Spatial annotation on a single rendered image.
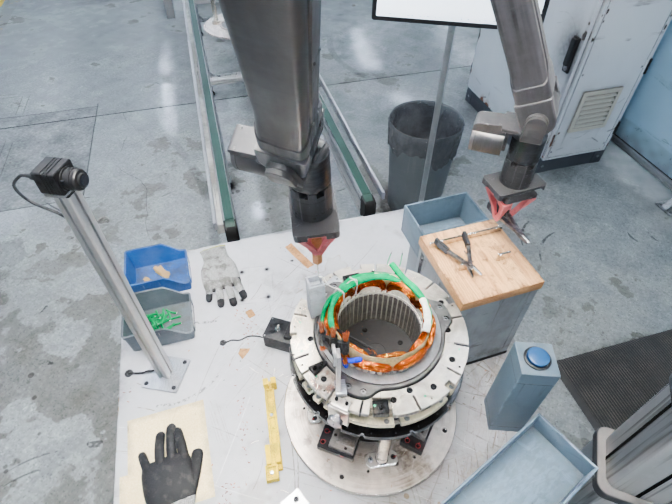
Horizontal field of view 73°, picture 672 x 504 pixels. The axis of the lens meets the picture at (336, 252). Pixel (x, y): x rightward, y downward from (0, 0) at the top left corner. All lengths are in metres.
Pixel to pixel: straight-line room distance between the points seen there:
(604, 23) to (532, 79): 2.07
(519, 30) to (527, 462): 0.66
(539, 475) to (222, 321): 0.81
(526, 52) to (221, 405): 0.93
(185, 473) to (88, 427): 1.12
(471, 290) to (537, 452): 0.31
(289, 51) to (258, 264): 1.10
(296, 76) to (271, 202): 2.45
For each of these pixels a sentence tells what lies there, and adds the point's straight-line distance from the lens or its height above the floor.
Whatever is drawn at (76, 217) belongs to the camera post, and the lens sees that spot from 0.82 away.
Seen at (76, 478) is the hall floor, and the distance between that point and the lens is 2.10.
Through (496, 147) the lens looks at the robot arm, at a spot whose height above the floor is 1.33.
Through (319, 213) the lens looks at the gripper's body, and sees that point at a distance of 0.62.
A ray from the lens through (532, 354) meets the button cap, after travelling 0.94.
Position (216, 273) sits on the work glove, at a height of 0.80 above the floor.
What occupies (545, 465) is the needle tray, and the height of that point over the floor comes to 1.02.
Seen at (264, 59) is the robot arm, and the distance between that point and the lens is 0.33.
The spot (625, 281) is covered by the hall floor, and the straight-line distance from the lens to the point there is 2.74.
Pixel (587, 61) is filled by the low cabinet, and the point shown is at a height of 0.72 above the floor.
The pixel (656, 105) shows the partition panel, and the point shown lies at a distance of 3.35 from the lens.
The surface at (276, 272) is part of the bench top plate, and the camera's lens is 1.34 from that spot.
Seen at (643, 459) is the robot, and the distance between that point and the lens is 0.93.
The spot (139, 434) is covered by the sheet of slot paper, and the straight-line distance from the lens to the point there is 1.17.
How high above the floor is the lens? 1.79
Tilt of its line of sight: 47 degrees down
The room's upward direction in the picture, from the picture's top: straight up
